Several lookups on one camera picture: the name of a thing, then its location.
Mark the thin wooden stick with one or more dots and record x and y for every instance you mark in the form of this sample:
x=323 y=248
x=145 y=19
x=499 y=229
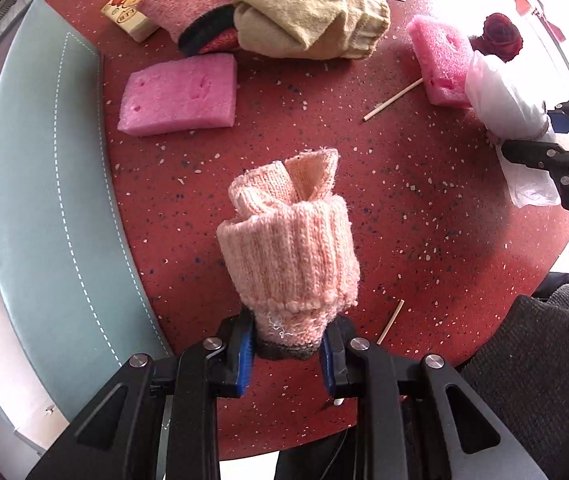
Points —
x=398 y=95

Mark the pink knit sock bundle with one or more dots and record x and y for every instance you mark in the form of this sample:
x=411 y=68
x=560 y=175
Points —
x=290 y=253

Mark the red fabric rose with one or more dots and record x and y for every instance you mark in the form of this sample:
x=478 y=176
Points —
x=500 y=37

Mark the white plastic bag bundle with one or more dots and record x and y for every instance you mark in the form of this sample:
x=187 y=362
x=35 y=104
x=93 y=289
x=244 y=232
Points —
x=511 y=109

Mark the teal white storage box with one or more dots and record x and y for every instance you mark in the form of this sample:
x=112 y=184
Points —
x=72 y=306

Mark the beige knit sock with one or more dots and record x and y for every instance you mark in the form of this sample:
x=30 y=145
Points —
x=311 y=29

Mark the pink sponge block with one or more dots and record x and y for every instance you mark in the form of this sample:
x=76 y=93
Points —
x=188 y=94
x=444 y=55

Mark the pink red knit sock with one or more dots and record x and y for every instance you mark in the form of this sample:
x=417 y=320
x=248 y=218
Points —
x=197 y=26

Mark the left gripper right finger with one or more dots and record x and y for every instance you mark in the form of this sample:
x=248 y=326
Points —
x=417 y=419

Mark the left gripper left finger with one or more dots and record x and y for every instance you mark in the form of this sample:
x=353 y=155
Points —
x=156 y=415

